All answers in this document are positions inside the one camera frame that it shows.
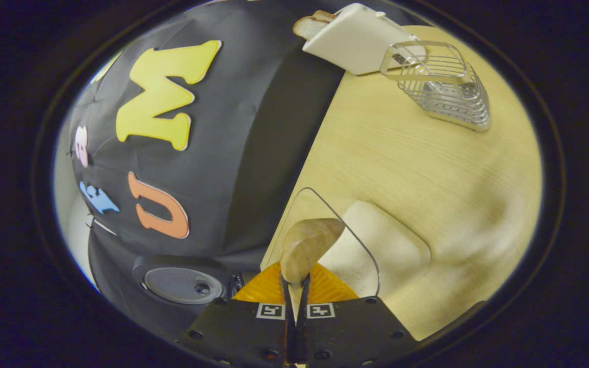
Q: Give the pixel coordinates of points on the white toaster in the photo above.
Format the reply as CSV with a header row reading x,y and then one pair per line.
x,y
356,41

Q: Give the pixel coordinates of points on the wooden spoon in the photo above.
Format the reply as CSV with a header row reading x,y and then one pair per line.
x,y
307,245

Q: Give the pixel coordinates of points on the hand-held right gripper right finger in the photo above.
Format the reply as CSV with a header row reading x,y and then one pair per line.
x,y
303,332

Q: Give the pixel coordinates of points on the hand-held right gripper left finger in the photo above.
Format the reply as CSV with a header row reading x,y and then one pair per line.
x,y
288,332

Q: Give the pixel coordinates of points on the dark grey rice cooker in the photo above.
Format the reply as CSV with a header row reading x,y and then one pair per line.
x,y
182,286

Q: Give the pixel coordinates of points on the bread slice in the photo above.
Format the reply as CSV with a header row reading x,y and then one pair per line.
x,y
325,15
309,26

